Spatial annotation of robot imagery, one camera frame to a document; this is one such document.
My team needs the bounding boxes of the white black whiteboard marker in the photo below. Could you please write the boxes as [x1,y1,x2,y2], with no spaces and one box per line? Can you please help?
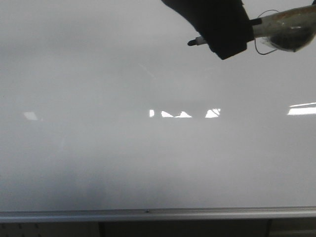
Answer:
[188,2,316,52]

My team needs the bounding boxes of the white whiteboard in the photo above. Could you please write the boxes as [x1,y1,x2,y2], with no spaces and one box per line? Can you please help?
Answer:
[0,0,316,211]

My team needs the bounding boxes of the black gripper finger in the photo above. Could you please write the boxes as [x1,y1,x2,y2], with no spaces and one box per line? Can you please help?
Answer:
[163,0,254,60]

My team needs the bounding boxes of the aluminium whiteboard frame rail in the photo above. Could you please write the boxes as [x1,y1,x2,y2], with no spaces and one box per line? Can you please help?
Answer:
[0,206,316,223]

